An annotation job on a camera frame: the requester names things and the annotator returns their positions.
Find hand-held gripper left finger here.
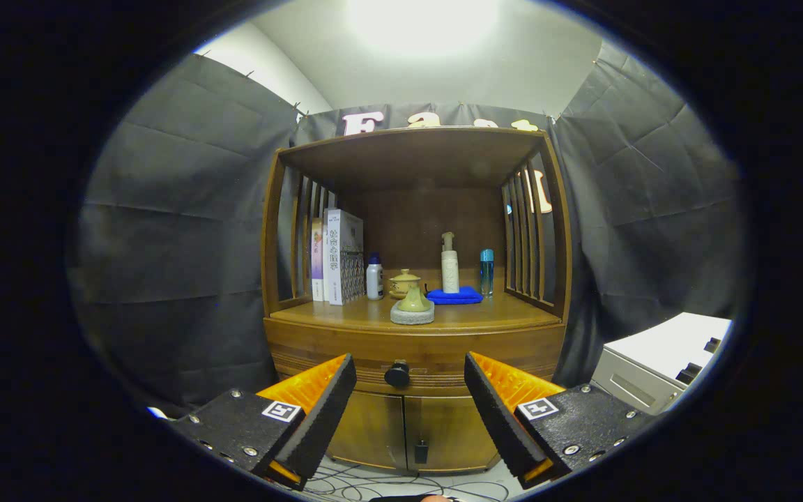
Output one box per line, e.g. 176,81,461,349
165,353,358,491

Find wooden countertop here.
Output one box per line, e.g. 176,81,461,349
269,291,563,332

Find black floor cables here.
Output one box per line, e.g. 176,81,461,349
300,464,514,502

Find green ornament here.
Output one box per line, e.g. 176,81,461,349
390,284,436,326

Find wooden drawer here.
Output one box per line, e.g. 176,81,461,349
264,321,567,397

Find thin purple book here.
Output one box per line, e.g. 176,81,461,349
311,218,325,302

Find white pump bottle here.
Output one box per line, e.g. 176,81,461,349
441,231,460,294

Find thick white book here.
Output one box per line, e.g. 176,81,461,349
323,208,365,306

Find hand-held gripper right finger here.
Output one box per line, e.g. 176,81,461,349
464,351,657,490

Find wooden cabinet door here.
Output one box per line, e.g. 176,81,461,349
404,395,501,473
328,392,408,469

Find white bottle with blue cap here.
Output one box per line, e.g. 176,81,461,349
366,252,385,301

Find yellow lidded teacup with saucer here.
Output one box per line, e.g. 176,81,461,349
389,269,423,301

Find black backdrop cloth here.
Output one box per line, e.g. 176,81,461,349
67,38,751,419

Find blue folded cloth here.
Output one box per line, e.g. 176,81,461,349
426,286,484,305

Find wooden cabinet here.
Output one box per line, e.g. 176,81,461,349
261,125,573,473

